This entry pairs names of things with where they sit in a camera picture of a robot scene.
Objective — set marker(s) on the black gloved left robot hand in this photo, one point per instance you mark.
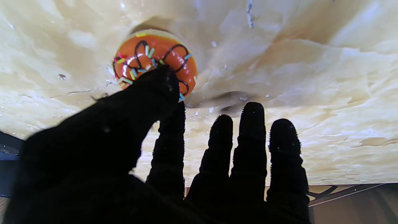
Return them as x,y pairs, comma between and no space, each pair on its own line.
93,161

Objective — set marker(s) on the orange glazed mini donut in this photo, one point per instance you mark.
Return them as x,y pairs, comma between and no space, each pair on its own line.
158,49

